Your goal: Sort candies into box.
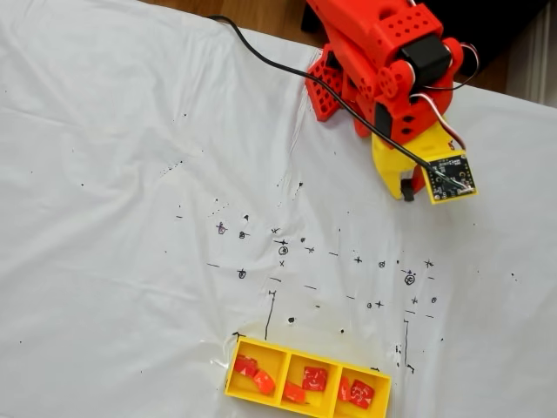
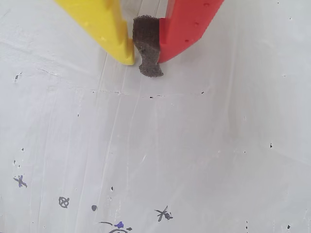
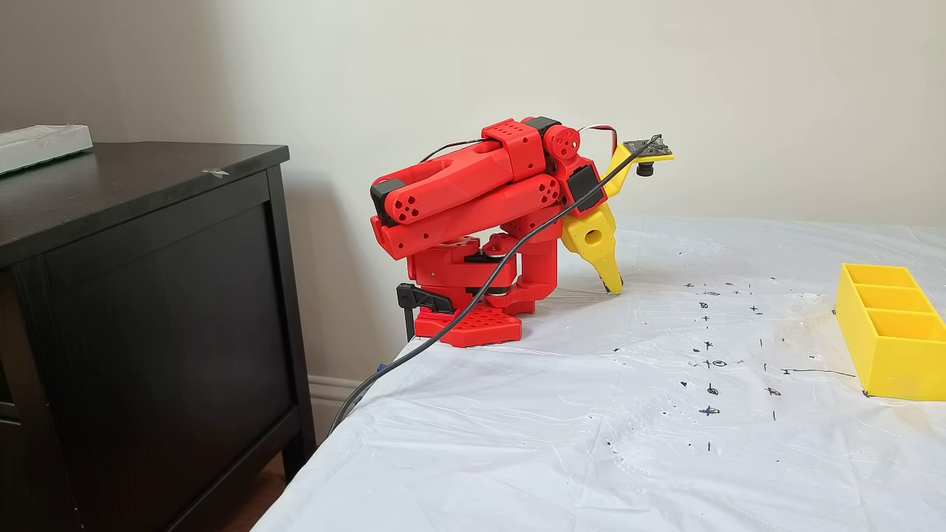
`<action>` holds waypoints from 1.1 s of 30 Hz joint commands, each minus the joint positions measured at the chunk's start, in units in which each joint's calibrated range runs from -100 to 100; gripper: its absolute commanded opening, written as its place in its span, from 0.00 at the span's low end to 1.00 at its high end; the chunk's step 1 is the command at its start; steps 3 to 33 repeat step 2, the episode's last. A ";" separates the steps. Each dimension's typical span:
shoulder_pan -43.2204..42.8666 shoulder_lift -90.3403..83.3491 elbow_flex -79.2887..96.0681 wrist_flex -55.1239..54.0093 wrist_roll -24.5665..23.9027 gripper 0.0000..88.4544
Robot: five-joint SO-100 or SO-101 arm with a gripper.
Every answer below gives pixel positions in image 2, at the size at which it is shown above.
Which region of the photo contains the white plastic table cover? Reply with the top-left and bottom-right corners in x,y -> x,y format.
0,0 -> 311,233

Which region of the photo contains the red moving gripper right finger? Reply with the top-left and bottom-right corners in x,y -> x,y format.
132,0 -> 225,79

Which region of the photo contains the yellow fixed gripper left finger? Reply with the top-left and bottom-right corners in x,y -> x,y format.
53,0 -> 136,66

